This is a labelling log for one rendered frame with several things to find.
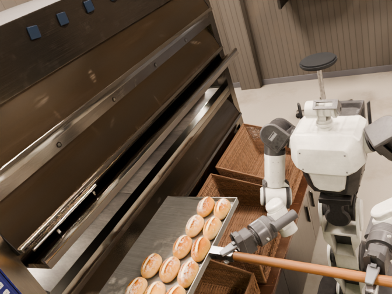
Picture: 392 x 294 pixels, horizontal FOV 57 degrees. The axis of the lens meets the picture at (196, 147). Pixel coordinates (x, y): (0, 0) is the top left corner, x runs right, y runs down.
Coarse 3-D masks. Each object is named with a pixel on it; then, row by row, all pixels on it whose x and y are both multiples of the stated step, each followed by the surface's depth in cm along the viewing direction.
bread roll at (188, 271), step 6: (186, 264) 122; (192, 264) 123; (180, 270) 122; (186, 270) 120; (192, 270) 121; (198, 270) 124; (180, 276) 120; (186, 276) 120; (192, 276) 120; (180, 282) 120; (186, 282) 119
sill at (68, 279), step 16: (208, 112) 237; (192, 128) 221; (176, 144) 211; (160, 160) 201; (160, 176) 193; (144, 192) 181; (128, 208) 172; (112, 224) 166; (96, 240) 160; (112, 240) 162; (80, 256) 154; (96, 256) 154; (80, 272) 147; (64, 288) 141
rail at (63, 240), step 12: (216, 72) 217; (204, 84) 205; (192, 96) 195; (180, 108) 185; (168, 120) 178; (120, 180) 147; (108, 192) 141; (96, 204) 136; (84, 216) 131; (72, 228) 127; (60, 240) 123; (48, 252) 119
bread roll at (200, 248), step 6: (198, 240) 130; (204, 240) 130; (192, 246) 129; (198, 246) 128; (204, 246) 128; (210, 246) 131; (192, 252) 128; (198, 252) 127; (204, 252) 128; (192, 258) 128; (198, 258) 127; (204, 258) 129
